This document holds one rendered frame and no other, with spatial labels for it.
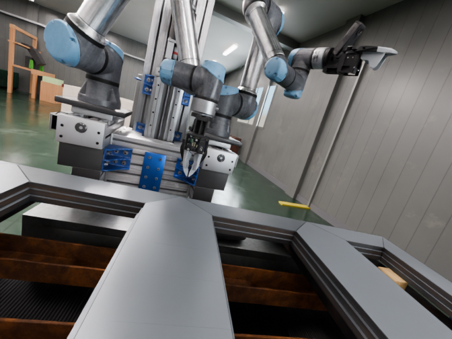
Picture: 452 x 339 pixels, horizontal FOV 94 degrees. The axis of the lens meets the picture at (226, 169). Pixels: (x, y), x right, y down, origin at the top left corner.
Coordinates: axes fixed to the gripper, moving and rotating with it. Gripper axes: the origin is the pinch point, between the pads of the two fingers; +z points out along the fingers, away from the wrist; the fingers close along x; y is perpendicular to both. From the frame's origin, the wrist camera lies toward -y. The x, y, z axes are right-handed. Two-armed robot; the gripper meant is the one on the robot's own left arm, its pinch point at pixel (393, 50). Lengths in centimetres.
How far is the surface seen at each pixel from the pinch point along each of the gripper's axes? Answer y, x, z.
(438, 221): 105, -222, 40
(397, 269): 62, 6, 24
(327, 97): -11, -325, -160
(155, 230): 51, 67, -13
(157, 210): 52, 63, -21
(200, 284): 51, 67, 3
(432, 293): 61, 11, 32
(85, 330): 49, 82, 3
